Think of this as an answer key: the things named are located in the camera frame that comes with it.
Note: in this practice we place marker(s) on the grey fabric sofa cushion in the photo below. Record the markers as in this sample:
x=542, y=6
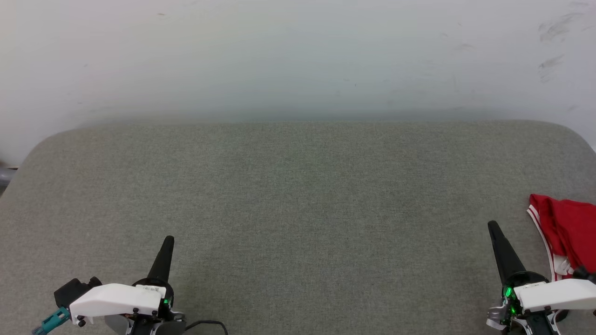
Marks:
x=298, y=209

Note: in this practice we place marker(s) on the teal left camera connector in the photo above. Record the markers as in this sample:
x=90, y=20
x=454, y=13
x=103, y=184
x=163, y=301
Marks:
x=52, y=321

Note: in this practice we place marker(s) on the red garment with white trim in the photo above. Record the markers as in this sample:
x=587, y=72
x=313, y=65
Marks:
x=570, y=228

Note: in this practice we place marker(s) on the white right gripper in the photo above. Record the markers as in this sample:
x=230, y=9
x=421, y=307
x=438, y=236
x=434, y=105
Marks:
x=554, y=295

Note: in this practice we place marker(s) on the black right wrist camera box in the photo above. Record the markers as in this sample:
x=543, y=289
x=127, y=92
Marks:
x=585, y=274

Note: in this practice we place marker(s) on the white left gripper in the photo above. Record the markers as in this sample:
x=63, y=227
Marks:
x=116, y=300

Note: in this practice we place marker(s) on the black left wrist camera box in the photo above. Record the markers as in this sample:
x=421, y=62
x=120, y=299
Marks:
x=74, y=291

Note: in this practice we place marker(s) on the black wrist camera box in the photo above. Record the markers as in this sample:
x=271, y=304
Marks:
x=74, y=291
x=585, y=274

